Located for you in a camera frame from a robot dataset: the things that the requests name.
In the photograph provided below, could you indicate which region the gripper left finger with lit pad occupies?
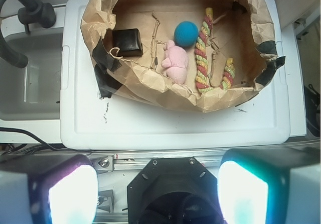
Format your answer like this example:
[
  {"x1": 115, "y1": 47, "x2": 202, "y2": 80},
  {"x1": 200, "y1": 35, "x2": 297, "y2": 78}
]
[{"x1": 1, "y1": 154, "x2": 98, "y2": 223}]

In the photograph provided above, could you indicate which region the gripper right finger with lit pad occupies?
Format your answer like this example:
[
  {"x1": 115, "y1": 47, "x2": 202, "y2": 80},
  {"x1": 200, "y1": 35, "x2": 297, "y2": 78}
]
[{"x1": 217, "y1": 147, "x2": 320, "y2": 223}]

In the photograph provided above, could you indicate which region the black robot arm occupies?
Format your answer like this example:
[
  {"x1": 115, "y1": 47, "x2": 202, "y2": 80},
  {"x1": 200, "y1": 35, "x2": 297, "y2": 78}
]
[{"x1": 1, "y1": 147, "x2": 320, "y2": 223}]

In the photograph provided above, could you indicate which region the black box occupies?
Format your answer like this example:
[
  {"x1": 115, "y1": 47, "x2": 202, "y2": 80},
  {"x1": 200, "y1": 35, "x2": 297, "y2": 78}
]
[{"x1": 112, "y1": 28, "x2": 143, "y2": 57}]

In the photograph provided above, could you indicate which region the white plastic lid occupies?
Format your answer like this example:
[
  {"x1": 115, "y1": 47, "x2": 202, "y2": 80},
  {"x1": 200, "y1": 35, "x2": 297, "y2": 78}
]
[{"x1": 60, "y1": 0, "x2": 290, "y2": 150}]

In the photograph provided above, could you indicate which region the grey sink basin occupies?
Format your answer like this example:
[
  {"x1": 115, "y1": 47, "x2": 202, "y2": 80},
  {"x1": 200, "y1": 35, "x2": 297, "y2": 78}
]
[{"x1": 1, "y1": 28, "x2": 63, "y2": 121}]

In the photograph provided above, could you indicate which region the brown paper bag basin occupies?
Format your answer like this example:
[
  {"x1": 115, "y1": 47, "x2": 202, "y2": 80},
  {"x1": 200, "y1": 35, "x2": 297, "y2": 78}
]
[{"x1": 80, "y1": 0, "x2": 285, "y2": 113}]

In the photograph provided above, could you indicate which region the pink plush toy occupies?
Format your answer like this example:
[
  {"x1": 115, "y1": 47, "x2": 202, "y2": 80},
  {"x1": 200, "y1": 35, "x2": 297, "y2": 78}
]
[{"x1": 161, "y1": 40, "x2": 189, "y2": 84}]

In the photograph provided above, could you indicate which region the blue yarn ball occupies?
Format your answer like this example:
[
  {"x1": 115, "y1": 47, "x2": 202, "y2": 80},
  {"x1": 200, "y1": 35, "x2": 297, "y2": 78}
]
[{"x1": 174, "y1": 21, "x2": 199, "y2": 48}]

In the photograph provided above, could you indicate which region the black faucet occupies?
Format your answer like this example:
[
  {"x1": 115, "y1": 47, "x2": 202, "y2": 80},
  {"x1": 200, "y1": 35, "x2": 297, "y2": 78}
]
[{"x1": 1, "y1": 0, "x2": 56, "y2": 69}]

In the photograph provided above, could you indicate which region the silver corner bracket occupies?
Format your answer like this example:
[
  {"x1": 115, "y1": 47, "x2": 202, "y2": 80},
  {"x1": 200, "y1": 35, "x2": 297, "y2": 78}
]
[{"x1": 91, "y1": 156, "x2": 114, "y2": 173}]

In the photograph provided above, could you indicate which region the black cable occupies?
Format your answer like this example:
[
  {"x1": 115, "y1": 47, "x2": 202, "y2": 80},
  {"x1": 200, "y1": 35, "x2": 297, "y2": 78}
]
[{"x1": 0, "y1": 127, "x2": 66, "y2": 151}]

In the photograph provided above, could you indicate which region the aluminium extrusion rail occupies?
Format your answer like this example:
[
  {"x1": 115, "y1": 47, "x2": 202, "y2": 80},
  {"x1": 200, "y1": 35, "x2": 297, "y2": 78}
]
[{"x1": 86, "y1": 149, "x2": 225, "y2": 171}]

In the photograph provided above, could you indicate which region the short multicolour twisted rope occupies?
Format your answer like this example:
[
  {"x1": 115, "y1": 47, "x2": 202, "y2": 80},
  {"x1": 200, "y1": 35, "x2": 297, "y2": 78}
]
[{"x1": 220, "y1": 57, "x2": 236, "y2": 90}]

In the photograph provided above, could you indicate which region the long multicolour twisted rope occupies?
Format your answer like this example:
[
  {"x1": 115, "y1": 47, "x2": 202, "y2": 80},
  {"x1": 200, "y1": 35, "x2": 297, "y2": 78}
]
[{"x1": 194, "y1": 7, "x2": 215, "y2": 94}]

